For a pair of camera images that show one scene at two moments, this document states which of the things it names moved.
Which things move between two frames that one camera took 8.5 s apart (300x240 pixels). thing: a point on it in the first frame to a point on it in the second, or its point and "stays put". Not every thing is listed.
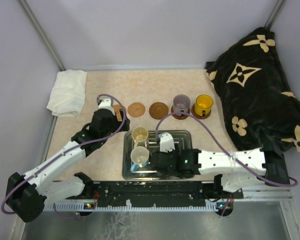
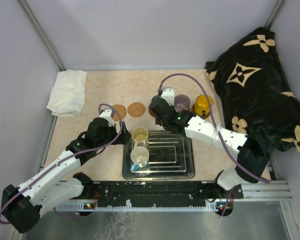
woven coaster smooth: x=136 y=109 stays put
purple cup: x=181 y=104 stays put
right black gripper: x=175 y=152 to x=158 y=122
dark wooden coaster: x=199 y=117 stays put
